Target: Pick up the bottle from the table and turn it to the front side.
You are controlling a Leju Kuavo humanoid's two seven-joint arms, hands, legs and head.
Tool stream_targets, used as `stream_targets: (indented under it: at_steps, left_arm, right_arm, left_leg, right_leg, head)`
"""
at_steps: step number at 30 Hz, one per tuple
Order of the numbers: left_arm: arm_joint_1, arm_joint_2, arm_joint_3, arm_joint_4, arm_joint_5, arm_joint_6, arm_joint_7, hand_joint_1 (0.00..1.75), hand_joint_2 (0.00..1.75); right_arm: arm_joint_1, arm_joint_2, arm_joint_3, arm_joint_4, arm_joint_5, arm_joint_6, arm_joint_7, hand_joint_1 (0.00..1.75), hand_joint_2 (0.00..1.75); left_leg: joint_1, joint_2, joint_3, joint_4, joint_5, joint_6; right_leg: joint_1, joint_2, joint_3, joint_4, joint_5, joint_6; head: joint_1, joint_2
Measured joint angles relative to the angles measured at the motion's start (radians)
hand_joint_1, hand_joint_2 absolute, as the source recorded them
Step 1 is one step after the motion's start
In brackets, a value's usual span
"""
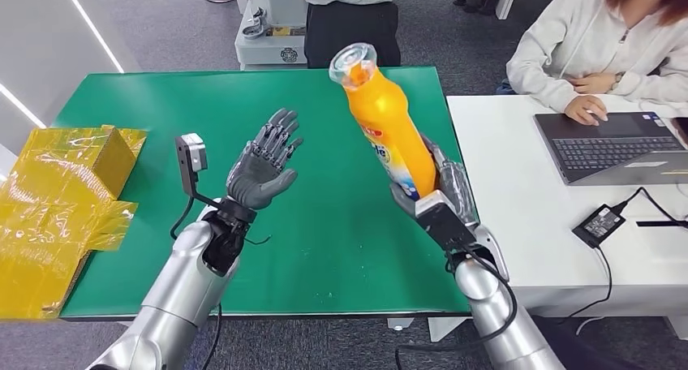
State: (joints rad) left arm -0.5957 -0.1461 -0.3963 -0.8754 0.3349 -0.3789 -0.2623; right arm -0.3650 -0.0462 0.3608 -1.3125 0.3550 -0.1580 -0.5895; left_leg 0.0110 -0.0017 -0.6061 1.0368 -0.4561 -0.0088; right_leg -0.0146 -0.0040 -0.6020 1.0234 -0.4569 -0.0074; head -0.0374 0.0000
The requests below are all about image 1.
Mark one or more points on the seated person's left hand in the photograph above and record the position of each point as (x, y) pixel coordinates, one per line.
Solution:
(594, 82)

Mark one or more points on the seated person's right hand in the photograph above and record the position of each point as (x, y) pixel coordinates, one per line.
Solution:
(586, 107)

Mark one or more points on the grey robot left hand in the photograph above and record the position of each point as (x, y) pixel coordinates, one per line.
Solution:
(260, 176)

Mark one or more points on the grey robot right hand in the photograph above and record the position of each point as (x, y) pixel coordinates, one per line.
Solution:
(459, 190)

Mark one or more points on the orange plastic bottle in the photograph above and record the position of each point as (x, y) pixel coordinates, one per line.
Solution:
(384, 125)

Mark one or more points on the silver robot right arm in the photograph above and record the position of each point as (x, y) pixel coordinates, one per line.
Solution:
(494, 314)

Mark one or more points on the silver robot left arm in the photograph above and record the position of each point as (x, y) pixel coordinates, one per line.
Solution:
(183, 292)

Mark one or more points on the dark grey laptop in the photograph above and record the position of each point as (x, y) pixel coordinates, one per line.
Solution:
(602, 147)

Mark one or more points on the seated person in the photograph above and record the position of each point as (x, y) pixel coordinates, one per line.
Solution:
(580, 34)

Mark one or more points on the white desk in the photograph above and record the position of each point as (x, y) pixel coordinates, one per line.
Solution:
(537, 222)

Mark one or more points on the black power adapter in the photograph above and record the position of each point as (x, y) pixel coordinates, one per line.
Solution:
(599, 226)

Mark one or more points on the grey machine stand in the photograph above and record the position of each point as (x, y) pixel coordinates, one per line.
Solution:
(269, 45)

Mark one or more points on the standing person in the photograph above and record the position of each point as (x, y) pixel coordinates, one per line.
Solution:
(349, 29)

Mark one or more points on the yellow taped cardboard box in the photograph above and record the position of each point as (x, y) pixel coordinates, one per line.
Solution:
(54, 217)

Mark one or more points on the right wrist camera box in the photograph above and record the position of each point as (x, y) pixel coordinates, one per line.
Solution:
(443, 219)

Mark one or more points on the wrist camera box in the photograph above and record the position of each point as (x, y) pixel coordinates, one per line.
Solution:
(443, 219)
(189, 158)

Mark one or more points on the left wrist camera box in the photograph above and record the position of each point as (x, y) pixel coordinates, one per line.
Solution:
(189, 158)

